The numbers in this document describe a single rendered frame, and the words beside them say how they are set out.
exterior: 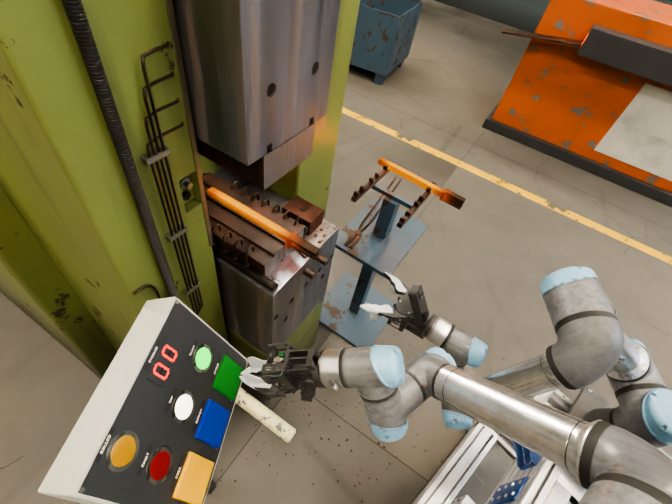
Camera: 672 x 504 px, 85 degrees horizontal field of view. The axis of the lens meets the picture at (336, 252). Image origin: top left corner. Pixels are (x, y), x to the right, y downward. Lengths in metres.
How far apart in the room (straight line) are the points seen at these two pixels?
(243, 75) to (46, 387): 1.83
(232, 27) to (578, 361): 0.87
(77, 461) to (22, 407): 1.52
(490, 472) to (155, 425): 1.44
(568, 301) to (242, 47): 0.79
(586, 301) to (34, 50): 1.02
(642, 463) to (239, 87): 0.79
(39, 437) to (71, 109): 1.66
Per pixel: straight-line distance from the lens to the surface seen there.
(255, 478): 1.87
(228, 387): 0.90
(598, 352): 0.88
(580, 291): 0.92
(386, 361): 0.68
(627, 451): 0.63
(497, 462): 1.91
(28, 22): 0.66
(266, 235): 1.17
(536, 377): 0.94
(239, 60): 0.70
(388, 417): 0.75
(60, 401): 2.17
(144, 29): 0.75
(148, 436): 0.77
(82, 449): 0.74
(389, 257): 1.60
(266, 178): 0.88
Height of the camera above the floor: 1.85
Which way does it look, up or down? 48 degrees down
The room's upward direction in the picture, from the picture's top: 12 degrees clockwise
